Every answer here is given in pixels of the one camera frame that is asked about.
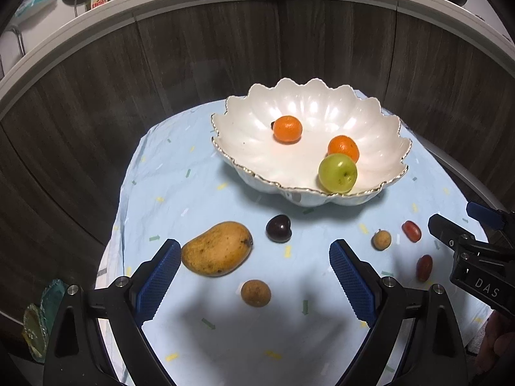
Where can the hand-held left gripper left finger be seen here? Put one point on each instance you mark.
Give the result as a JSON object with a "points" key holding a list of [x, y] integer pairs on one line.
{"points": [[159, 277]]}

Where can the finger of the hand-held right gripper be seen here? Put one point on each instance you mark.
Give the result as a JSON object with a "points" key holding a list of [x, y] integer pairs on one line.
{"points": [[485, 214], [446, 229]]}

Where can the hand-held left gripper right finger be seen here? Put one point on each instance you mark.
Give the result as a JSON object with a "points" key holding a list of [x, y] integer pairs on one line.
{"points": [[354, 281]]}

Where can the red jujube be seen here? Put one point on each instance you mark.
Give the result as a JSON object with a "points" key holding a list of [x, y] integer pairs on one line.
{"points": [[424, 268], [411, 231]]}

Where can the yellow mango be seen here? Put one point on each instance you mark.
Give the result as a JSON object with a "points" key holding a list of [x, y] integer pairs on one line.
{"points": [[217, 249]]}

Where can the dark purple plum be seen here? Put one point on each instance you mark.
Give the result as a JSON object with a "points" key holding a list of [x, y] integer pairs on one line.
{"points": [[279, 229]]}

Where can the brown longan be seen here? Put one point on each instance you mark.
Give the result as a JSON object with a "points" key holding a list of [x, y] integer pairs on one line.
{"points": [[381, 240], [256, 293]]}

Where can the green apple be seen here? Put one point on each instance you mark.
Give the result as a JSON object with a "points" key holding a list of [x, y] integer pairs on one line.
{"points": [[338, 173]]}

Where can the large orange mandarin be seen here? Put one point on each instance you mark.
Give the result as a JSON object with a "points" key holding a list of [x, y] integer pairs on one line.
{"points": [[344, 145]]}

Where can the white scalloped ceramic bowl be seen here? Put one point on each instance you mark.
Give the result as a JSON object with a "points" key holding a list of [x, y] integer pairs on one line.
{"points": [[257, 148]]}

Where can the small orange mandarin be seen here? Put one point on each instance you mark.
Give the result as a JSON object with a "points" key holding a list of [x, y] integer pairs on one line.
{"points": [[287, 128]]}

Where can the person's right hand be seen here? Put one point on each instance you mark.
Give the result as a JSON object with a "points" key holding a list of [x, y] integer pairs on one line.
{"points": [[499, 341]]}

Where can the light blue patterned tablecloth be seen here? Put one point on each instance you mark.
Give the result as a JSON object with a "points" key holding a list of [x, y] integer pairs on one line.
{"points": [[241, 337]]}

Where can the teal glass dish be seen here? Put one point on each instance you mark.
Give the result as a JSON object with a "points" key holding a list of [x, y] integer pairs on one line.
{"points": [[54, 295]]}

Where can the yellow-green glass dish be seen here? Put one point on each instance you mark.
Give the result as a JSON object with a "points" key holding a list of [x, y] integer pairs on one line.
{"points": [[34, 329]]}

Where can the chrome kitchen faucet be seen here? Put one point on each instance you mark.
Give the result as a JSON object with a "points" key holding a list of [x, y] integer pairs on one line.
{"points": [[18, 38]]}

